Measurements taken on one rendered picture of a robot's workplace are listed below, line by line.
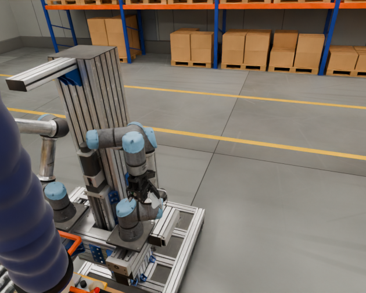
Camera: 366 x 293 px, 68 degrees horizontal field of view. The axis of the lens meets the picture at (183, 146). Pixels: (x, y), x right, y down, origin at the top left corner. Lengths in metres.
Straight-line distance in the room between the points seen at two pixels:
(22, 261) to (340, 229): 2.96
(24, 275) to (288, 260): 2.32
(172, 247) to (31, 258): 1.69
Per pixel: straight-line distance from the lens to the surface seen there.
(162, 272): 2.56
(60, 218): 1.94
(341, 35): 9.09
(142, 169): 1.02
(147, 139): 1.42
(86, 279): 1.59
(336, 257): 3.16
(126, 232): 1.68
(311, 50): 7.76
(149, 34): 9.91
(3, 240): 1.11
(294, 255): 3.04
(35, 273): 1.25
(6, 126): 0.93
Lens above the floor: 2.36
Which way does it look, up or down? 33 degrees down
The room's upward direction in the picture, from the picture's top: 3 degrees counter-clockwise
